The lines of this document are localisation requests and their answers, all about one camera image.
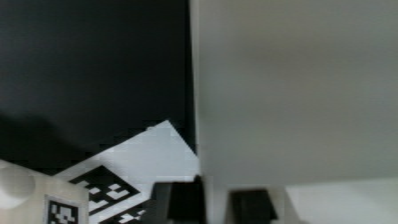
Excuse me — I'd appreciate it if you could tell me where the white drawer cabinet frame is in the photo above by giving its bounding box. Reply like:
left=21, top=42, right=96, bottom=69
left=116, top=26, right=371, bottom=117
left=192, top=0, right=398, bottom=224

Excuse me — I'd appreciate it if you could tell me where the white marker sheet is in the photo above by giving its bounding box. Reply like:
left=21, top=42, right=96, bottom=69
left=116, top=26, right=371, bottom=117
left=57, top=121, right=199, bottom=224

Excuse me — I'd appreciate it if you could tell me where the small white drawer with knob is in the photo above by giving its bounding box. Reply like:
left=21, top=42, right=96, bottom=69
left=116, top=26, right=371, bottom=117
left=0, top=159, right=89, bottom=224

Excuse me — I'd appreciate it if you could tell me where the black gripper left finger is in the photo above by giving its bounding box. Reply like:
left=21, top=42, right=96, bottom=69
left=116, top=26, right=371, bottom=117
left=142, top=182, right=206, bottom=224

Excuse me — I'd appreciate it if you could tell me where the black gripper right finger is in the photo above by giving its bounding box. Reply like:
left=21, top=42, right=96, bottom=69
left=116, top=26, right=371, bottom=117
left=227, top=189, right=279, bottom=224

